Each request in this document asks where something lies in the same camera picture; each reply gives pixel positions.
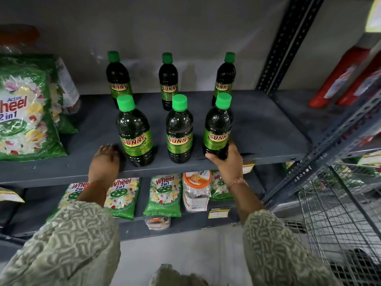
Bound person's right hand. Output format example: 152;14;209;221
205;141;248;190

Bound person's left hand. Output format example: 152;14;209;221
88;144;121;190

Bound dark green-capped cleaner bottle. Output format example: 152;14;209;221
203;92;234;160

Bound person's left forearm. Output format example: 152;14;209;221
0;183;121;286

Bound person's right forearm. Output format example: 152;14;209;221
228;182;343;286

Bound small green detergent packet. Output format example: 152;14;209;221
210;171;234;202
104;177;140;220
46;182;90;221
143;174;183;218

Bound small clear jar orange lid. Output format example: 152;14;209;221
182;170;213;213

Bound rows of dark green-capped bottles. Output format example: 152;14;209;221
106;50;237;168

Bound large green detergent packet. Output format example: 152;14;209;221
48;56;80;135
0;55;68;162

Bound small clear plastic pack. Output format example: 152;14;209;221
145;216;171;231

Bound grey metal side shelf board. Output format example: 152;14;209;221
272;89;381;157

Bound yellow white packet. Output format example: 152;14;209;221
0;187;25;204

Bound person's patterned green clothing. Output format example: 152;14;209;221
148;264;209;286

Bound dark perforated rack upright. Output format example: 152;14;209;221
256;0;325;96

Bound red plastic bottle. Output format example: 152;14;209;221
309;46;371;109
336;53;381;106

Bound yellow hanging label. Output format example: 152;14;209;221
365;0;381;33

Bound beaded wrist bracelet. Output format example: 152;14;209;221
227;178;249;190

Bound grey slotted angle rack post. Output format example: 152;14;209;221
263;89;381;209

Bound wire shopping basket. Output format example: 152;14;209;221
299;163;381;286

